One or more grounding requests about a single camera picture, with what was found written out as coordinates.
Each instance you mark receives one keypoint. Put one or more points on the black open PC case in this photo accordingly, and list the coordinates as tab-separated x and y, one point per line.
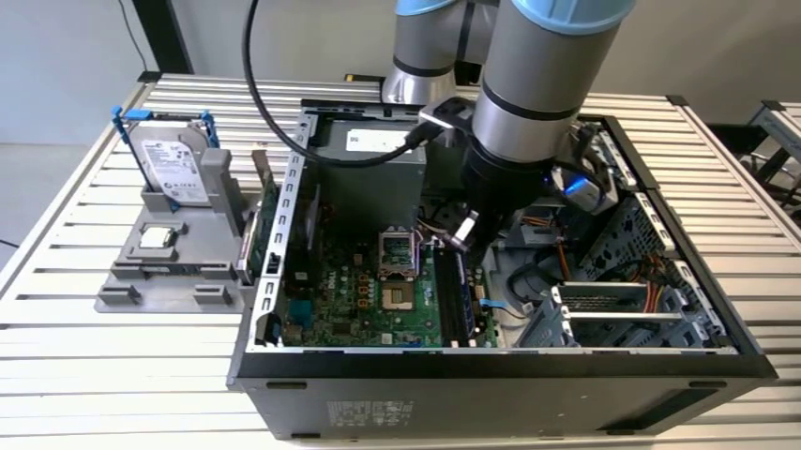
501	403

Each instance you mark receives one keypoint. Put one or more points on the metal disk bay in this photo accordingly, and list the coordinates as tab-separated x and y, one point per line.
619	317

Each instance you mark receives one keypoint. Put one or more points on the hard disk in blue carrier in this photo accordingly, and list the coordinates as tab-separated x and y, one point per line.
166	159

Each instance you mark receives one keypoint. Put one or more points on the perforated metal panel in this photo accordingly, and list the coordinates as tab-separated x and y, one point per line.
626	234

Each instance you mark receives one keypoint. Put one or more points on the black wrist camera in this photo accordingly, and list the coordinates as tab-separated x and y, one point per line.
450	115

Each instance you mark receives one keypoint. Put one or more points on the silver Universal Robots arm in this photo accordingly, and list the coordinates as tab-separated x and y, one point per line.
531	84

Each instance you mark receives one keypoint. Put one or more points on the black case fan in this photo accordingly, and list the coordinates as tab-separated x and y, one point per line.
306	234

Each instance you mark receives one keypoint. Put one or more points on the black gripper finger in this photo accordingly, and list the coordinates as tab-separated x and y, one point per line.
487	234
463	229

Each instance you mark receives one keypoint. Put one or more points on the black RAM slot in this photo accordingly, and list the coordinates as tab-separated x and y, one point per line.
454	300
441	300
447	300

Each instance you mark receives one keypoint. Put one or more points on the small yellow black block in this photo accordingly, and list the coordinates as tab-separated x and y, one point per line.
356	77

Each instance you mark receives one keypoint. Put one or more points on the metal slat side table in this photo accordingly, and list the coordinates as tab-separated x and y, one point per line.
776	122

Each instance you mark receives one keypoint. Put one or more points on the green motherboard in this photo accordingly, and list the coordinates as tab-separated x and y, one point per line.
400	328

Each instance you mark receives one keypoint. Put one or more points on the black upright post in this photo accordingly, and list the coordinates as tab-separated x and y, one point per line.
166	37

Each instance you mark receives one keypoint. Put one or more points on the blue board connector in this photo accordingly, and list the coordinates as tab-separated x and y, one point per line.
300	313

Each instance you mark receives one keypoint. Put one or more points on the silver CPU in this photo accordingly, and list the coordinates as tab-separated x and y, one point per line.
153	238

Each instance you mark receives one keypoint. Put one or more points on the CPU socket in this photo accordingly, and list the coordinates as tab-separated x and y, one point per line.
398	294

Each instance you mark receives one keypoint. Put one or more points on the green graphics card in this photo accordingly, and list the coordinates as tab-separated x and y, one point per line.
267	201

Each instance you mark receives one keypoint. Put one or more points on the grey parts rack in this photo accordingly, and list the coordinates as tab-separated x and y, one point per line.
200	229

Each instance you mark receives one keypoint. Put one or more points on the grey power supply unit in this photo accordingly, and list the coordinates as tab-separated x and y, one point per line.
368	197

